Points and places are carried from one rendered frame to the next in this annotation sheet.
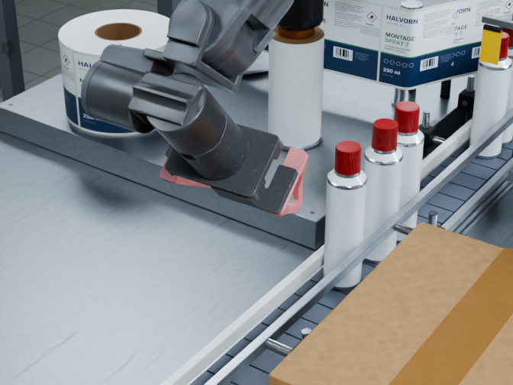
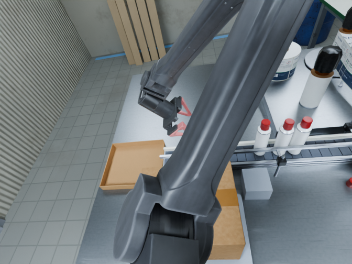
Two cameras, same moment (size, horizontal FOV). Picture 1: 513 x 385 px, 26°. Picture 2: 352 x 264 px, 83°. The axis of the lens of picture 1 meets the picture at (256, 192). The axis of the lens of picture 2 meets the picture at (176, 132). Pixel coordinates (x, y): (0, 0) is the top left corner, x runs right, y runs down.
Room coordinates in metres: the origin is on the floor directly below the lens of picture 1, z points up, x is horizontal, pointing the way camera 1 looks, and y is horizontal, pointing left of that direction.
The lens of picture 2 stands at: (0.76, -0.42, 1.69)
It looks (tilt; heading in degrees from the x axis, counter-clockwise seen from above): 49 degrees down; 70
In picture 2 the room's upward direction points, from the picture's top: 17 degrees counter-clockwise
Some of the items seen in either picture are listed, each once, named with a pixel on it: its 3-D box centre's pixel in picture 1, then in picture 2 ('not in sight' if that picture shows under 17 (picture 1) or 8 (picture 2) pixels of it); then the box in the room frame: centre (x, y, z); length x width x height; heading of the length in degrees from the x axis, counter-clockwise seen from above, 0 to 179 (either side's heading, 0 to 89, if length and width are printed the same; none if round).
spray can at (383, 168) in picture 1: (381, 190); (283, 138); (1.29, -0.17, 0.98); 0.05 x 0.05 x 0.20
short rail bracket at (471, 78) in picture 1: (476, 110); not in sight; (1.72, -0.38, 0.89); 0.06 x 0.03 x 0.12; 55
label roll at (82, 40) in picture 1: (120, 70); (278, 60); (1.74, 0.23, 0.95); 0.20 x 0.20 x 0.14
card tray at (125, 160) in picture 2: not in sight; (134, 163); (0.72, 0.23, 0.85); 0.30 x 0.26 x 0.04; 145
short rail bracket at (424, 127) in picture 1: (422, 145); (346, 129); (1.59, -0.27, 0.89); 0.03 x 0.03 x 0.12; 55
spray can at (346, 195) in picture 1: (345, 215); (262, 138); (1.23, -0.12, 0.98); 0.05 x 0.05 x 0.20
